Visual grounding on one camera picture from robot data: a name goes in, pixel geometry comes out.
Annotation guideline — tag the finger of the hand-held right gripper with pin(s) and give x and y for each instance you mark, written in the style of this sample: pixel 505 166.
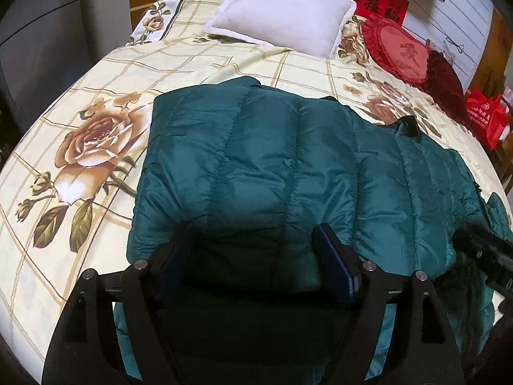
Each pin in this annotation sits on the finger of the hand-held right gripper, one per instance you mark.
pixel 471 244

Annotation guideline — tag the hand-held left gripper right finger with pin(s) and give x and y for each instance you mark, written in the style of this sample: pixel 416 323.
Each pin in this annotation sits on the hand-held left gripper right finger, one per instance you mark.
pixel 333 262

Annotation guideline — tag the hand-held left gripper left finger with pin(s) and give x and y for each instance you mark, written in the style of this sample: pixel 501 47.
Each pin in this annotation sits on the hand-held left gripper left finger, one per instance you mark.
pixel 173 266

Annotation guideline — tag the teal quilted down jacket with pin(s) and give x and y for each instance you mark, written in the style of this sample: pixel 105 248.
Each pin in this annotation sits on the teal quilted down jacket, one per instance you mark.
pixel 260 148

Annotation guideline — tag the red shopping bag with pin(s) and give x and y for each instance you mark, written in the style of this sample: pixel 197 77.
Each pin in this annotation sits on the red shopping bag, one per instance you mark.
pixel 487 116

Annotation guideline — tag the dark red ruffled cushion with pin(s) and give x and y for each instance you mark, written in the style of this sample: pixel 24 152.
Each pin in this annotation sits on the dark red ruffled cushion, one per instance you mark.
pixel 445 82

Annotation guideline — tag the red heart-shaped cushion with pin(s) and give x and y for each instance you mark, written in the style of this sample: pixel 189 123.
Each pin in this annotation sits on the red heart-shaped cushion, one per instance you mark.
pixel 400 50

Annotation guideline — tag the bed with floral sheet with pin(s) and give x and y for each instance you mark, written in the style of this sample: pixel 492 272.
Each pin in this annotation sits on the bed with floral sheet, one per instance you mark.
pixel 100 68

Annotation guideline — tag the white pillow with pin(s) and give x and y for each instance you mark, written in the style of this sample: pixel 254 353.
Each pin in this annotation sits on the white pillow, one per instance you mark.
pixel 280 8

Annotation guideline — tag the grey wardrobe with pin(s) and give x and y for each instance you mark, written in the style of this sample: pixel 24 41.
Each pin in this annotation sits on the grey wardrobe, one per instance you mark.
pixel 48 28

